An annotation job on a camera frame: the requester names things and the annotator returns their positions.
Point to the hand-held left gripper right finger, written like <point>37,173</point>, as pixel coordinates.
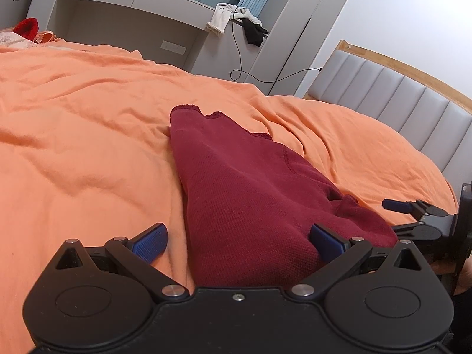
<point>326,243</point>

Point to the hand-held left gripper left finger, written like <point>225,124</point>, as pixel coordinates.
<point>151,243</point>

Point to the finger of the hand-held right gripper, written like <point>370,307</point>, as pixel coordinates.
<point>396,204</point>
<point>424,230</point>

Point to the dark red long-sleeve shirt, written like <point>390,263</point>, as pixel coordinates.
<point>239,199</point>

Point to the grey padded headboard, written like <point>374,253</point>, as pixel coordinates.
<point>405,96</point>

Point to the orange blanket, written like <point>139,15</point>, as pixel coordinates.
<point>73,136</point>

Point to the black garment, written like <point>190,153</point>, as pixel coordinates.
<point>254,33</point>

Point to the grey built-in cabinet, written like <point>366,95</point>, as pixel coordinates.
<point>110,18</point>

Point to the peach cloth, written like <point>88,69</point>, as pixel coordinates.
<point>46,38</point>

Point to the white garment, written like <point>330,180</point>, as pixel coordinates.
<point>219,20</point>

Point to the beige lace cloth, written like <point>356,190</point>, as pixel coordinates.
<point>13,40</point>

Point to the red plush item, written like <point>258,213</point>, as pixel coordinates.
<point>26,29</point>

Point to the white wall socket plate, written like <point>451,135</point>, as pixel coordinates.
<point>173,47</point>

